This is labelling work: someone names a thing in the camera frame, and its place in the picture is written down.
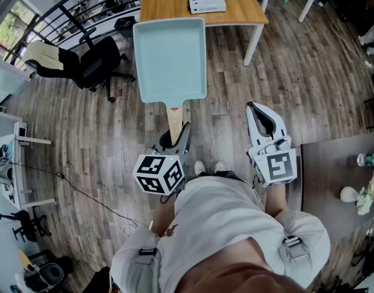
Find grey shoulder strap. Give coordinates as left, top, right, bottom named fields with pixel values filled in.
left=279, top=235, right=314, bottom=272
left=134, top=247, right=161, bottom=293

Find light blue square pan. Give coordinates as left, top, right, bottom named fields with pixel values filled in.
left=132, top=17, right=208, bottom=147

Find person's black trousers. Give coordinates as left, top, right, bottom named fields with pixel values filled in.
left=186, top=170, right=246, bottom=184

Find black floor cable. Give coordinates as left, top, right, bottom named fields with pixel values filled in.
left=12, top=160, right=152, bottom=229

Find window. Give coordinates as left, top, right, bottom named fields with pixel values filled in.
left=0, top=0, right=41, bottom=53

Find person's face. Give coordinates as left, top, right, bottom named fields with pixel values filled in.
left=174, top=236, right=310, bottom=293

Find white desk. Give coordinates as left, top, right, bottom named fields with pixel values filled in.
left=0, top=121, right=57, bottom=211

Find clear plastic water bottle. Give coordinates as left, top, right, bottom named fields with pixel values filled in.
left=356, top=153, right=374, bottom=168

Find person's white shirt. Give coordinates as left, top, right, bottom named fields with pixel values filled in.
left=109, top=175, right=331, bottom=293

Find black metal railing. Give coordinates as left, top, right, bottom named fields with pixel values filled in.
left=3, top=0, right=145, bottom=64

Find black office chair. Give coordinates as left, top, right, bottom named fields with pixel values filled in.
left=36, top=27, right=136, bottom=104

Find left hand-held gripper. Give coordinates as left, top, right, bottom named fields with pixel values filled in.
left=132, top=121, right=193, bottom=197

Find black round appliance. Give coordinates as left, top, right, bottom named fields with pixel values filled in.
left=23, top=262, right=66, bottom=293

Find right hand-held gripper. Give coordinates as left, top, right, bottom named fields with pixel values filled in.
left=246, top=101, right=298, bottom=188

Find white round vase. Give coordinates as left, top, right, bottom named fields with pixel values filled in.
left=340, top=186, right=361, bottom=203

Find white headset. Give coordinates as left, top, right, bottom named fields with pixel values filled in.
left=0, top=157, right=14, bottom=186

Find person's right forearm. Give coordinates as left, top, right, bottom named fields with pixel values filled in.
left=264, top=183, right=289, bottom=219

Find black waste bin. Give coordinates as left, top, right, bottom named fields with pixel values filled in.
left=114, top=16, right=138, bottom=39

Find person's left forearm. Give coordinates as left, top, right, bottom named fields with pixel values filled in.
left=152, top=194, right=179, bottom=237

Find dark brown table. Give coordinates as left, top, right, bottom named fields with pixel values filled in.
left=300, top=131, right=374, bottom=244

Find cream cloth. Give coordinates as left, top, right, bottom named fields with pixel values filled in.
left=21, top=40, right=64, bottom=71

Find pale flower bunch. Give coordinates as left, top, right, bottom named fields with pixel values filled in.
left=356, top=178, right=374, bottom=216

